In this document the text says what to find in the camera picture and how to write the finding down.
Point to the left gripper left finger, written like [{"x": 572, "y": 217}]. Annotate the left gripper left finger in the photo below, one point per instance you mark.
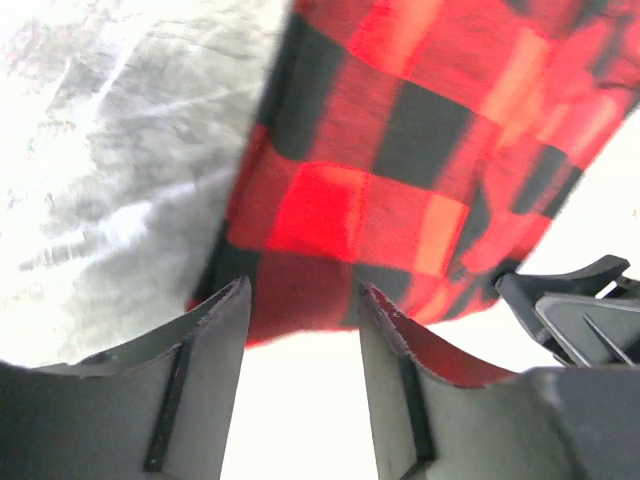
[{"x": 156, "y": 407}]

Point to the red black plaid shirt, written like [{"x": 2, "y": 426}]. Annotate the red black plaid shirt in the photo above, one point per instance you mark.
[{"x": 424, "y": 147}]

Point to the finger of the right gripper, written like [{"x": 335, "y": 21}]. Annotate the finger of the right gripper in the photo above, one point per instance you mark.
[{"x": 587, "y": 318}]

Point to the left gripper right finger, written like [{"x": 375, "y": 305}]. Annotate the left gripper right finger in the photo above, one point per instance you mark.
[{"x": 438, "y": 412}]

